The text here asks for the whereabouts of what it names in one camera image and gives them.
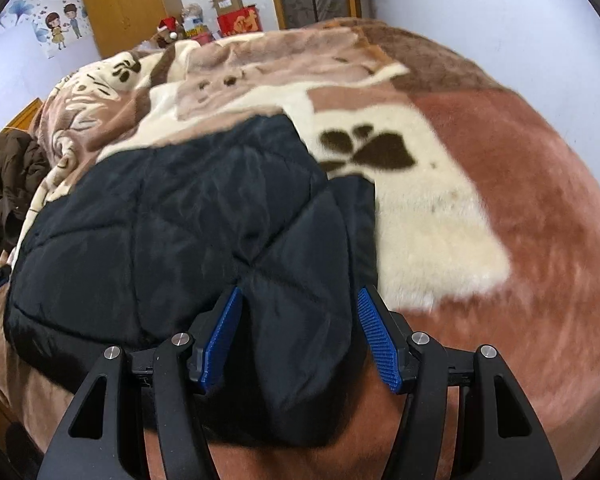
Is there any red gift box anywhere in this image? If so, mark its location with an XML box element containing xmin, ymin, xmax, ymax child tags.
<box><xmin>216</xmin><ymin>5</ymin><xmax>262</xmax><ymax>38</ymax></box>

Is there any brown paw print blanket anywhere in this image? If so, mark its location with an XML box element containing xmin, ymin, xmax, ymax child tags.
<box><xmin>0</xmin><ymin>19</ymin><xmax>600</xmax><ymax>480</ymax></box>

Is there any wooden bed headboard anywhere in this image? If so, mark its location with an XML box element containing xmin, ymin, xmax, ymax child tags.
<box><xmin>2</xmin><ymin>99</ymin><xmax>44</xmax><ymax>134</ymax></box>

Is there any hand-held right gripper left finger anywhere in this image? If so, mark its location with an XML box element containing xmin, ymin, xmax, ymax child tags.
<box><xmin>37</xmin><ymin>286</ymin><xmax>243</xmax><ymax>480</ymax></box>

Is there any brown padded jacket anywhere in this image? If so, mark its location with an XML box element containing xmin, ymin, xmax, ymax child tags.
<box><xmin>0</xmin><ymin>130</ymin><xmax>51</xmax><ymax>271</ymax></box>

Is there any black quilted jacket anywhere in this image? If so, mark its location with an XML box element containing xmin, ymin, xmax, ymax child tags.
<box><xmin>2</xmin><ymin>112</ymin><xmax>378</xmax><ymax>448</ymax></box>

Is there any plush toy with santa hat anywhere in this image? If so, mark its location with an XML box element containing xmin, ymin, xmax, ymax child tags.
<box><xmin>156</xmin><ymin>16</ymin><xmax>186</xmax><ymax>49</ymax></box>

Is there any cartoon wall sticker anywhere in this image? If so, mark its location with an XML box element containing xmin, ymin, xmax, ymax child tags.
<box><xmin>0</xmin><ymin>0</ymin><xmax>88</xmax><ymax>58</ymax></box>

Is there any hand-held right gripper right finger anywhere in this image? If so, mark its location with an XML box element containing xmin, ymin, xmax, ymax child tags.
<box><xmin>357</xmin><ymin>286</ymin><xmax>563</xmax><ymax>480</ymax></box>

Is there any white packet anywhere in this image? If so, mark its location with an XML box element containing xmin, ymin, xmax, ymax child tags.
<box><xmin>182</xmin><ymin>4</ymin><xmax>207</xmax><ymax>37</ymax></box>

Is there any wooden wardrobe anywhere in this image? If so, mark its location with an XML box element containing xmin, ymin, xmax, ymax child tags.
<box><xmin>77</xmin><ymin>0</ymin><xmax>173</xmax><ymax>58</ymax></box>

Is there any cardboard box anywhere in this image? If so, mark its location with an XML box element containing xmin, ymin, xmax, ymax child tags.
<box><xmin>211</xmin><ymin>0</ymin><xmax>248</xmax><ymax>17</ymax></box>

